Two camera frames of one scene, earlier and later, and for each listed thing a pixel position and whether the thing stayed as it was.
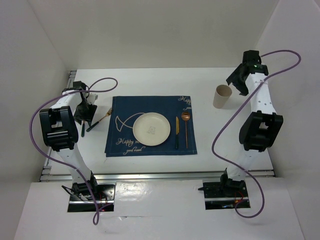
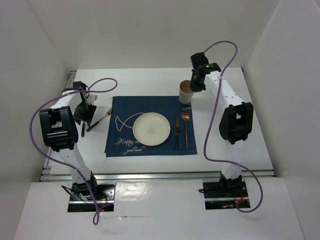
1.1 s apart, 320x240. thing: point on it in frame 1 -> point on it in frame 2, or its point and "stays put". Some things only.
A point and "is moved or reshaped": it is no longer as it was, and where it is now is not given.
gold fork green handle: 109,113 stays put
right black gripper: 233,79 -> 195,87
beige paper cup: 222,93 is moved or reshaped
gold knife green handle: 177,131 stays put
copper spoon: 186,116 stays put
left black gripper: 88,117 stays put
